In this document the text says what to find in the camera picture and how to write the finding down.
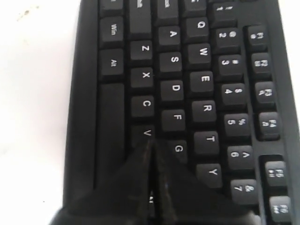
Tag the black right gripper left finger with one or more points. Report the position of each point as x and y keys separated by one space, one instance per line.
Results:
x=121 y=200

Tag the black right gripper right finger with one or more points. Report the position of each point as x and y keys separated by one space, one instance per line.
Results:
x=181 y=199

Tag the black Acer keyboard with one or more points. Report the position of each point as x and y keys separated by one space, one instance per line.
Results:
x=209 y=77

